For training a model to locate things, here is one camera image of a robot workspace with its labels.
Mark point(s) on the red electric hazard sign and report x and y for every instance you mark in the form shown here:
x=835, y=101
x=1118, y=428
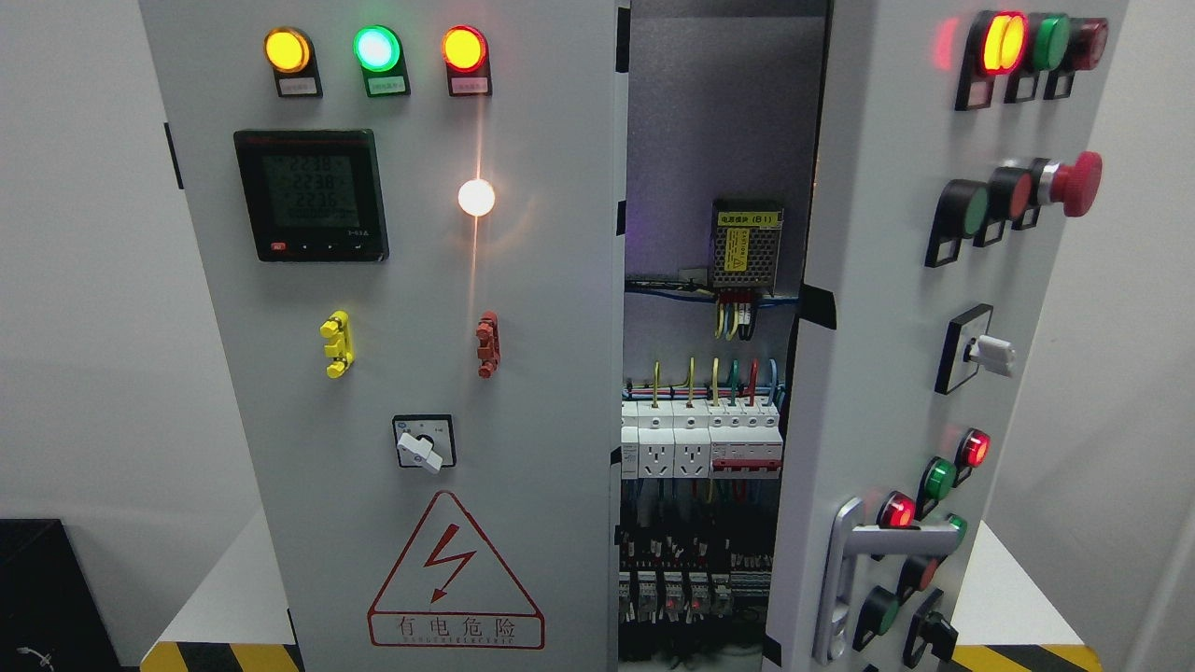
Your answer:
x=450, y=588

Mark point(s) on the black digital power meter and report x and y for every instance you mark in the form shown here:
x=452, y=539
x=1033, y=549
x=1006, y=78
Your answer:
x=313, y=195

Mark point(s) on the white selector switch right door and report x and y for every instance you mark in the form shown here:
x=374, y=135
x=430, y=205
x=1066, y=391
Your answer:
x=968, y=347

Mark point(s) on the green indicator light left door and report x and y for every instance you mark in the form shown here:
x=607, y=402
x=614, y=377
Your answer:
x=381, y=58

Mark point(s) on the grey cabinet door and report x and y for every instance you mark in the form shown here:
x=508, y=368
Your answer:
x=931, y=112
x=534, y=441

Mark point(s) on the red emergency stop button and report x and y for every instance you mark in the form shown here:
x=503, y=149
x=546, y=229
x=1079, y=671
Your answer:
x=1074, y=185

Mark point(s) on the black box at left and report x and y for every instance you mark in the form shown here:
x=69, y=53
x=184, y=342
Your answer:
x=49, y=621

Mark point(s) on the white socket breaker row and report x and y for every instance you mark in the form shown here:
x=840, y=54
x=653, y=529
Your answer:
x=674, y=439

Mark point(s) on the yellow terminal connector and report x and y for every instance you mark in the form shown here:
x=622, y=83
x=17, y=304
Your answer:
x=338, y=346

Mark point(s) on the white rotary selector switch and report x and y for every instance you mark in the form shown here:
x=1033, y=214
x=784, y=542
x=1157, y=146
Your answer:
x=425, y=441

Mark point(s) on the red indicator light left door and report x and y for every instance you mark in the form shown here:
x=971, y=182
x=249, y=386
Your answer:
x=466, y=57

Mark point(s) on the perforated metal power supply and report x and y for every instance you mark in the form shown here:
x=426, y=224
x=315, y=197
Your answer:
x=745, y=243

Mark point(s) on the white glowing indicator light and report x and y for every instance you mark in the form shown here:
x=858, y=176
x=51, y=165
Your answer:
x=476, y=197

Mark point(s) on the red terminal connector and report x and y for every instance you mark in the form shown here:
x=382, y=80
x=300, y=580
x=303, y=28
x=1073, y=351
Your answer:
x=488, y=347

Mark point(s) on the lower relay terminal row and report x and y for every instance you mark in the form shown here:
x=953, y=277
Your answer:
x=689, y=577

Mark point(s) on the yellow indicator light left door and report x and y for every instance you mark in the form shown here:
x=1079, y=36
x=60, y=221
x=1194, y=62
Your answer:
x=293, y=59

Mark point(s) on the silver door handle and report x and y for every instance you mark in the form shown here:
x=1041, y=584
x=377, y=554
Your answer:
x=851, y=612

